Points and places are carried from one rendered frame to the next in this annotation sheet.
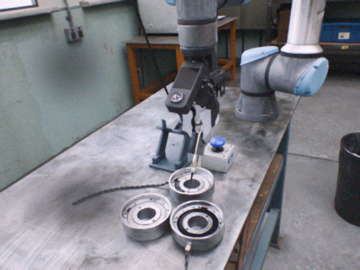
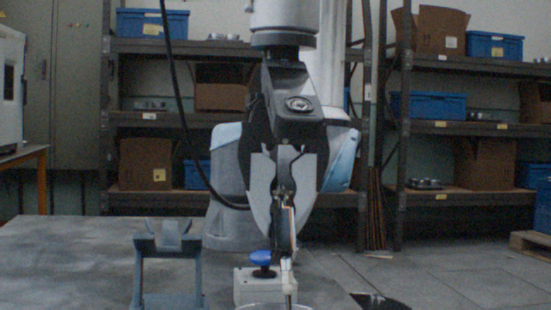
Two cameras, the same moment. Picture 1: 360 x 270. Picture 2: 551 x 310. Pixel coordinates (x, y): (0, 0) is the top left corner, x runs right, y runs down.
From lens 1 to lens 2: 0.42 m
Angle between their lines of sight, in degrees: 44
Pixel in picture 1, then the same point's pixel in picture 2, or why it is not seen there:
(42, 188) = not seen: outside the picture
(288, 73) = not seen: hidden behind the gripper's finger
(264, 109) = not seen: hidden behind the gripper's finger
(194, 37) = (300, 11)
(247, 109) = (237, 230)
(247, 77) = (232, 168)
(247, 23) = (61, 158)
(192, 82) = (308, 86)
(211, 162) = (264, 299)
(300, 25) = (321, 77)
